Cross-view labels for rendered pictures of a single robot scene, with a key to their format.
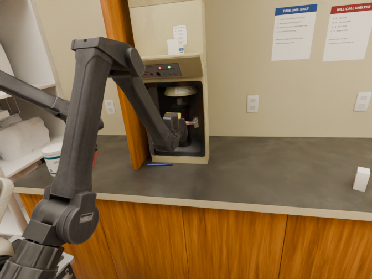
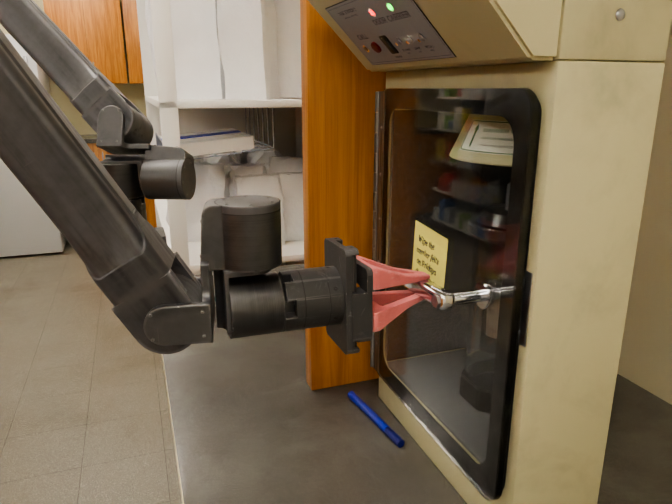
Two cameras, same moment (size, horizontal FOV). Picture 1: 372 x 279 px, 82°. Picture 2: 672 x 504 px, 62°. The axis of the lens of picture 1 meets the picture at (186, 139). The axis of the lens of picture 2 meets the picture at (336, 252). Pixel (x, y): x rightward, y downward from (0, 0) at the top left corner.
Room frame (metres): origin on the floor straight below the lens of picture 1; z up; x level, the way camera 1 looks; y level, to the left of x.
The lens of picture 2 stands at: (0.63, -0.40, 1.39)
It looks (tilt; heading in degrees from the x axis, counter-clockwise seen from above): 16 degrees down; 57
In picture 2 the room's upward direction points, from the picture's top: straight up
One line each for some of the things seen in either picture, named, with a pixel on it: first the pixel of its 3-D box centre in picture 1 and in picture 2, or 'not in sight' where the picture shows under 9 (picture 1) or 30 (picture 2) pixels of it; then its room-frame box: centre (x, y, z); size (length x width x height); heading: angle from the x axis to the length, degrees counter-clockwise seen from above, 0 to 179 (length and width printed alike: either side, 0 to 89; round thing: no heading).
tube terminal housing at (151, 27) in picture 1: (178, 89); (541, 146); (1.18, 0.02, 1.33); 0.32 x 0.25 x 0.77; 77
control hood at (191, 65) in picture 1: (166, 67); (401, 12); (1.00, 0.06, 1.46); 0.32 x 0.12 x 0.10; 77
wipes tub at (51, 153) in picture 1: (59, 159); not in sight; (1.08, 0.71, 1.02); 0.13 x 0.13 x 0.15
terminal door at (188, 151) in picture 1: (174, 121); (432, 271); (1.05, 0.05, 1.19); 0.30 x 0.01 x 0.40; 76
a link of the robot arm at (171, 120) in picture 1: (168, 130); (215, 263); (0.80, 0.07, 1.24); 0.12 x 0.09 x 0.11; 157
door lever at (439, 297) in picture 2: (187, 122); (441, 288); (1.00, -0.01, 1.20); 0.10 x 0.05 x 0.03; 76
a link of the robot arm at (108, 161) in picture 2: not in sight; (125, 179); (0.81, 0.42, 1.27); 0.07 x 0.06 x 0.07; 141
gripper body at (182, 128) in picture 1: (176, 131); (316, 297); (0.89, 0.04, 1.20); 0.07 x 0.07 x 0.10; 76
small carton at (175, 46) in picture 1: (175, 46); not in sight; (0.99, 0.01, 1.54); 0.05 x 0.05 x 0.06; 65
